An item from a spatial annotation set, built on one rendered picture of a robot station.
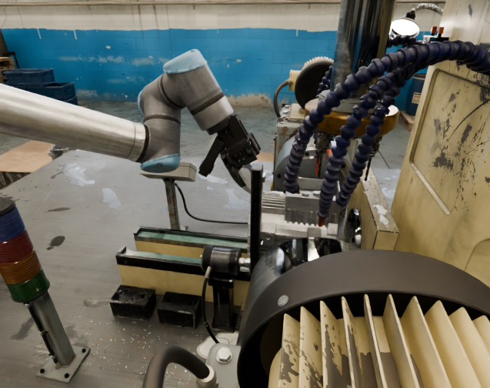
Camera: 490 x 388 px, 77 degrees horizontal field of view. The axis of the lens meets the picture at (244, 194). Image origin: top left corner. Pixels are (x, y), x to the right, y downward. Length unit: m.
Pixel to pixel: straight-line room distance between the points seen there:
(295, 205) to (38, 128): 0.52
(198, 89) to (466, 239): 0.58
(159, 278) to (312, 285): 0.75
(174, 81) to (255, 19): 5.52
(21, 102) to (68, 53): 7.00
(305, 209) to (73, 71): 7.21
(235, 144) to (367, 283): 0.62
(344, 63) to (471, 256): 0.41
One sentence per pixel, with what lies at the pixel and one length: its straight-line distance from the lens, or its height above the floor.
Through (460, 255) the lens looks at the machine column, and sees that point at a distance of 0.66.
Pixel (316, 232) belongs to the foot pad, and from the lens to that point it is 0.71.
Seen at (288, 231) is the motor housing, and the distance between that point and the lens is 0.72.
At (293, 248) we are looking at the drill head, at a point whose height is 1.15.
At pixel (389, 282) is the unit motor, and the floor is 1.37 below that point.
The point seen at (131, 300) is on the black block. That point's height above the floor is 0.86.
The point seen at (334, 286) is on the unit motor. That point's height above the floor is 1.36.
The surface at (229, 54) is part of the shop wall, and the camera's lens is 6.33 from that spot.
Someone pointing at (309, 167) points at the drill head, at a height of 1.10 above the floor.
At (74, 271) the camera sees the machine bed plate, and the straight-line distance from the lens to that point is 1.13.
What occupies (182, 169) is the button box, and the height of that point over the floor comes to 1.07.
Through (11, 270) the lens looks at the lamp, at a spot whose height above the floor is 1.11.
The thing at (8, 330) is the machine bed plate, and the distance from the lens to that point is 1.04.
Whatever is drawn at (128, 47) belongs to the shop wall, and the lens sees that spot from 6.98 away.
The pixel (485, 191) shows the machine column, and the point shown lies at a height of 1.25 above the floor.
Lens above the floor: 1.48
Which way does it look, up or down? 29 degrees down
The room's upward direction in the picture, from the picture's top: straight up
